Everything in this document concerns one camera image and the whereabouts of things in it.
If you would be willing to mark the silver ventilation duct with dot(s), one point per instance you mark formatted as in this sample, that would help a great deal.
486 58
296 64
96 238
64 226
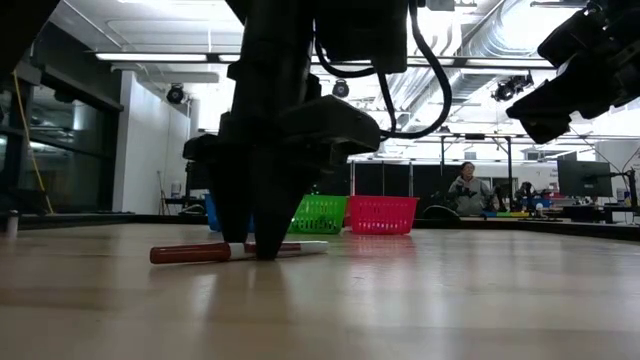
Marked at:
500 30

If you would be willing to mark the blue plastic basket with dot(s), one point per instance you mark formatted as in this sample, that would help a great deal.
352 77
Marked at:
212 215

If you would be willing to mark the green plastic basket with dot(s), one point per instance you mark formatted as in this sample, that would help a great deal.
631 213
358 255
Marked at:
325 215

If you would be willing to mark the small white cylinder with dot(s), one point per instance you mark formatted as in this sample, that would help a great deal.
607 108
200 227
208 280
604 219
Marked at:
12 225

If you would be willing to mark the black chair back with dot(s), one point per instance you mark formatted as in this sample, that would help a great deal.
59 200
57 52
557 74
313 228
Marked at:
442 212

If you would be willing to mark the black computer monitor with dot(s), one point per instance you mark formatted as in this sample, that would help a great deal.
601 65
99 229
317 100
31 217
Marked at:
585 177
196 180

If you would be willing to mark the long ceiling light strip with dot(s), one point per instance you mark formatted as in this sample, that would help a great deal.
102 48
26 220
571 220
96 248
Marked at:
475 62
150 57

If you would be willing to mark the metal rig stand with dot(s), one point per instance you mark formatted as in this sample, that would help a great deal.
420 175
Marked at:
509 170

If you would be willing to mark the cluttered long desk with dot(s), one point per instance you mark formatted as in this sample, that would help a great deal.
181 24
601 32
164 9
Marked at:
590 212

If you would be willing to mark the red plastic basket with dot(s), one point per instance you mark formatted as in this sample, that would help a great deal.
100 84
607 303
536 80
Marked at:
382 215

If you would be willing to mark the white jug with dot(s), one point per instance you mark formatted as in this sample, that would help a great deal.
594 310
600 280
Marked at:
176 190

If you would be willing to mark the thin yellow stick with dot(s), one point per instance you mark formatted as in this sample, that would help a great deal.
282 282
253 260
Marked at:
35 160

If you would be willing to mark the black partition screen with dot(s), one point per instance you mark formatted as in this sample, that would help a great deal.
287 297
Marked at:
395 180

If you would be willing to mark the black ceiling camera cluster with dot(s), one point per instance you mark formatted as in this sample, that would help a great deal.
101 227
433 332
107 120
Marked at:
510 89

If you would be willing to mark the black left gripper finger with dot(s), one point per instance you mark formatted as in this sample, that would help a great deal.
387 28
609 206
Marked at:
275 205
234 200

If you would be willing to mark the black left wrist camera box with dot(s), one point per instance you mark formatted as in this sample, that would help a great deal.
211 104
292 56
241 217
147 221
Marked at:
360 35

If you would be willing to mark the white marker with brown cap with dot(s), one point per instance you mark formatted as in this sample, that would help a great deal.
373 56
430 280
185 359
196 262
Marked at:
190 253

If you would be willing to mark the person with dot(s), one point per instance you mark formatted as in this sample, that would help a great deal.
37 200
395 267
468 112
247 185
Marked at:
470 195

